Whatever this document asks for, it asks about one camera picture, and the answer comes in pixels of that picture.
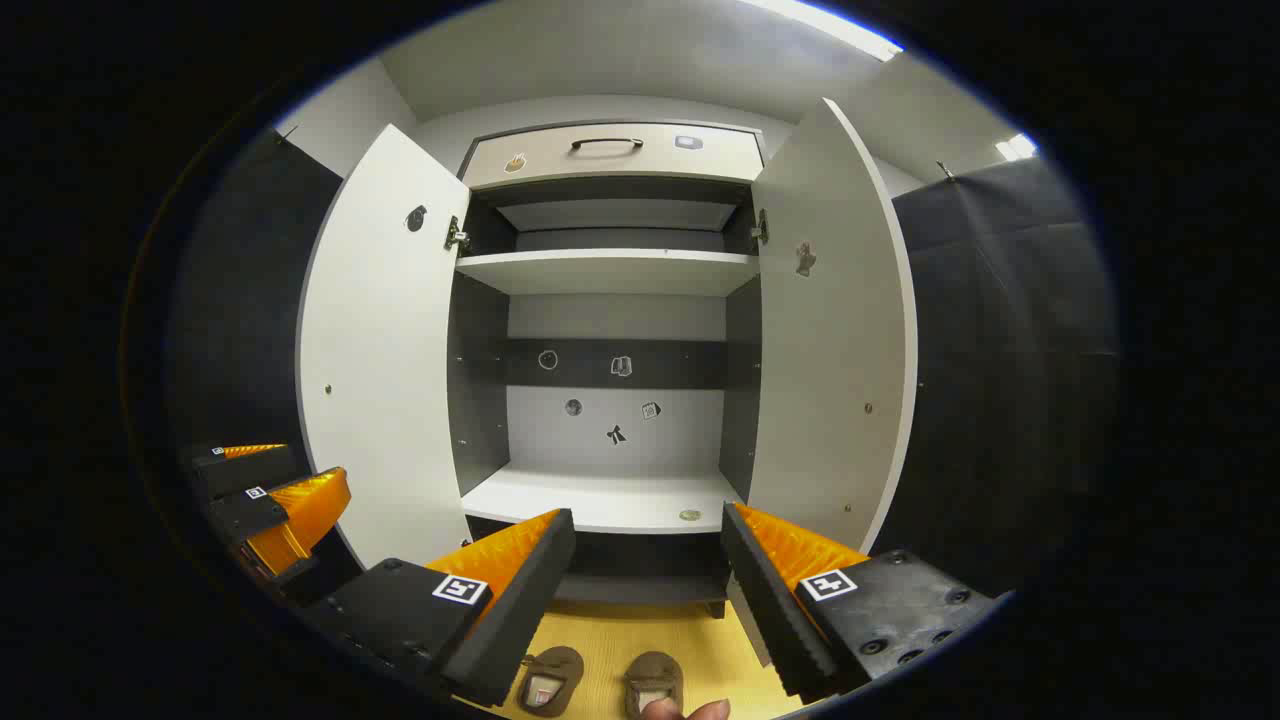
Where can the white thin cabinet shelf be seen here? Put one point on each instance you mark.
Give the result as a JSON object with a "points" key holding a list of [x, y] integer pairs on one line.
{"points": [[610, 272]]}

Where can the black cabinet leg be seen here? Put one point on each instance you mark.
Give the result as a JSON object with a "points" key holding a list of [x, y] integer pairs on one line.
{"points": [[716, 607]]}

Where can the white shoe cabinet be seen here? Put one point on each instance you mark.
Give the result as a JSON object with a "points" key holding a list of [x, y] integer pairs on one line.
{"points": [[615, 320]]}

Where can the small ceiling light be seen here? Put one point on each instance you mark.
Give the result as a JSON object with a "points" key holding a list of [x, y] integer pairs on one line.
{"points": [[1015, 147]]}

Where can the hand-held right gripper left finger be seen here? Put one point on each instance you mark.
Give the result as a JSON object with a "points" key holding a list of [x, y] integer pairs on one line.
{"points": [[520, 610]]}

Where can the beige cabinet drawer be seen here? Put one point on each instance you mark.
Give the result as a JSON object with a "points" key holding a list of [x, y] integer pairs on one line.
{"points": [[560, 158]]}

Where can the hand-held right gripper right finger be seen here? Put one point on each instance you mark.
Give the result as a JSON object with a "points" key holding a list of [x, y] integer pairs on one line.
{"points": [[770, 610]]}

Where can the white thick cabinet shelf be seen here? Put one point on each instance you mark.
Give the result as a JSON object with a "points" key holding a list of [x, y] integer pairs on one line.
{"points": [[600, 500]]}

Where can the metal door hinge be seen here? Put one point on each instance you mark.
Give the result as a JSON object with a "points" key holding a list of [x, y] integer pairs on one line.
{"points": [[762, 227], [456, 235]]}

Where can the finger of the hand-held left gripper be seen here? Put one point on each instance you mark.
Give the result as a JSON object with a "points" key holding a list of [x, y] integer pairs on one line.
{"points": [[245, 475], [305, 510]]}

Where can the white cabinet door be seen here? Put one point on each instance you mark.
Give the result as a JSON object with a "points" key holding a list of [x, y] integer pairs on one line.
{"points": [[385, 350], [830, 350]]}

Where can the brown fuzzy shoe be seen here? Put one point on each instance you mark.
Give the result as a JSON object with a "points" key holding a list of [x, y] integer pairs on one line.
{"points": [[552, 672], [655, 675]]}

